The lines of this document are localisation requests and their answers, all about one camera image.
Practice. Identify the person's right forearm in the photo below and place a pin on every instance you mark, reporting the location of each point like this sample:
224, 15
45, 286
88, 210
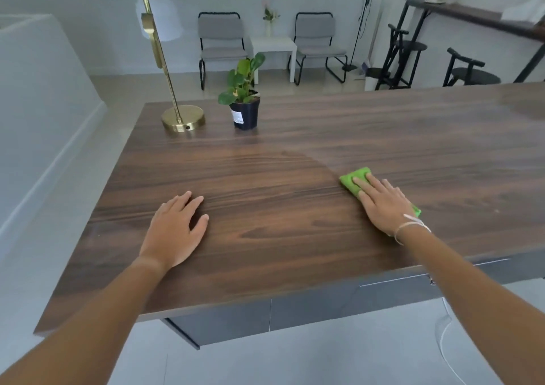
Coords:
472, 304

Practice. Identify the white partition panel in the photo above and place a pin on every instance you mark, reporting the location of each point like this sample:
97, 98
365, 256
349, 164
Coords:
38, 112

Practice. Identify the white vase with flowers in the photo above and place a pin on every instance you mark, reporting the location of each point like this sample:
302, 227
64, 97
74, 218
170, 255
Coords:
269, 16

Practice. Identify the green cleaning cloth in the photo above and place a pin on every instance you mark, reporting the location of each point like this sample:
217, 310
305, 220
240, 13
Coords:
355, 179

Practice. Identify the black bar stool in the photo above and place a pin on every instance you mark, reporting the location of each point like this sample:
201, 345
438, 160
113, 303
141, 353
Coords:
400, 52
468, 72

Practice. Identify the person's right thumb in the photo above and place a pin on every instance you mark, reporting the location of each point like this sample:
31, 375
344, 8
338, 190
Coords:
362, 198

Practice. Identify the green potted plant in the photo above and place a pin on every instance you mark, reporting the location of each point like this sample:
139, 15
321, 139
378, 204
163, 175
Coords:
242, 93

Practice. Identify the person's left thumb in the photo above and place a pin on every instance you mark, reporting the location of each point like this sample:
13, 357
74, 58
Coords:
200, 226

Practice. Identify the person's left hand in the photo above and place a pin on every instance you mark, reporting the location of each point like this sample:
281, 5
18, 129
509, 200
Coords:
170, 231

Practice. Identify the gold desk lamp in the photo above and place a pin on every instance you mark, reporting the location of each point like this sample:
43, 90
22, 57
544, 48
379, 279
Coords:
159, 44

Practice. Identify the small white side table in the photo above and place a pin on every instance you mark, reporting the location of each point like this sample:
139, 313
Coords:
272, 48

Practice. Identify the person's right middle finger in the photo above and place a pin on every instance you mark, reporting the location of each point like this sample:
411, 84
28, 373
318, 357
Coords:
374, 181

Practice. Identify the grey chair with black frame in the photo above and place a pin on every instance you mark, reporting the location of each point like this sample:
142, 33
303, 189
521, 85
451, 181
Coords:
317, 42
221, 42

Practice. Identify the black floor lamp stand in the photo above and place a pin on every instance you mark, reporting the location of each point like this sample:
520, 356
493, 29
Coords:
362, 18

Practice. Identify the person's right hand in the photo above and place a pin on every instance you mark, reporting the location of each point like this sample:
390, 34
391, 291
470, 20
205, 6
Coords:
383, 208

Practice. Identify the person's left middle finger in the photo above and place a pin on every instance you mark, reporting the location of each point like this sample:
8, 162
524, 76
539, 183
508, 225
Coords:
181, 198

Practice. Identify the wooden desk with grey drawers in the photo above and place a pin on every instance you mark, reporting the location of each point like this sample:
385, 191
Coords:
306, 193

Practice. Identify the dark wooden bar table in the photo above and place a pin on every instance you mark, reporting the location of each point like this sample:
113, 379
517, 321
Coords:
481, 18

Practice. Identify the person's left forearm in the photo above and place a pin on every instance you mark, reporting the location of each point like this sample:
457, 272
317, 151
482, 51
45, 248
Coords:
89, 325

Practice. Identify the person's right little finger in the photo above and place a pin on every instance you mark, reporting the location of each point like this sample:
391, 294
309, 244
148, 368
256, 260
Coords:
402, 196

